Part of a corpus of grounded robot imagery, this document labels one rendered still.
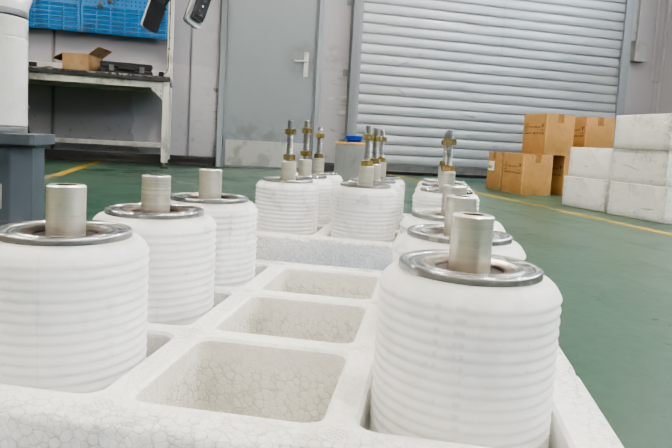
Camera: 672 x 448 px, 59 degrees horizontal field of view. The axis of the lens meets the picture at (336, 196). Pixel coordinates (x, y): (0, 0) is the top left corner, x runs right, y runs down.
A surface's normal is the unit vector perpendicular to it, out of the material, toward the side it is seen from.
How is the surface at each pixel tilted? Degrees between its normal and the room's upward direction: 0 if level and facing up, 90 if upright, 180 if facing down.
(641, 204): 90
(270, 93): 90
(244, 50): 90
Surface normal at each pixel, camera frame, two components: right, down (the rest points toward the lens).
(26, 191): 0.84, 0.07
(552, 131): 0.26, 0.11
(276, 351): -0.15, 0.08
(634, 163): -0.97, -0.04
